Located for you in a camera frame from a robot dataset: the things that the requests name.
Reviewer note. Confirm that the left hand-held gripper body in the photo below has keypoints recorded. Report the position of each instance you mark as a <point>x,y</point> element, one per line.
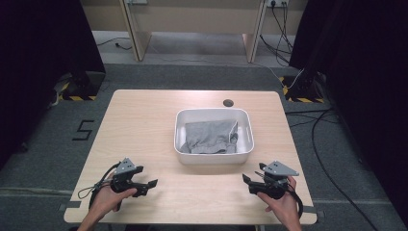
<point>123,178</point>

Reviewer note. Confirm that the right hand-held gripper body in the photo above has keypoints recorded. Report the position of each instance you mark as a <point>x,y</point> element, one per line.
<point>272,184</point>

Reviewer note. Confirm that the white plastic bin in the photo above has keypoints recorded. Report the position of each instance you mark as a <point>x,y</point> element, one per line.
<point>211,159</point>

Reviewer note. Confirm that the gray pants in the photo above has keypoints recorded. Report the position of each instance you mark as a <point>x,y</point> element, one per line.
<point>208,134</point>

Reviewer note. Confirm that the person's right hand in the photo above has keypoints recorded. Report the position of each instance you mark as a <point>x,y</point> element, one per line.
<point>284,207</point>

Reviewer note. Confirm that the person's left hand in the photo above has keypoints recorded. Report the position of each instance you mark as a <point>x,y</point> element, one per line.
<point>106,199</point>

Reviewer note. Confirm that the black stand base striped tape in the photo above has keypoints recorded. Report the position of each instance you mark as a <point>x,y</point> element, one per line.
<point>303,91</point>
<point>80,88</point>

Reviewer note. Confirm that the black curtain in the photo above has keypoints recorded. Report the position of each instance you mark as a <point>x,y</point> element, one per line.
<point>362,64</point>
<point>38,64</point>

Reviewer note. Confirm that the light wooden desk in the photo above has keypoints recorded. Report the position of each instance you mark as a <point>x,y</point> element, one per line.
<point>192,19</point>

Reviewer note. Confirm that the white wall socket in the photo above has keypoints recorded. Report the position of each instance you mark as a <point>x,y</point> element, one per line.
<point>277,2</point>
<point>137,1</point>

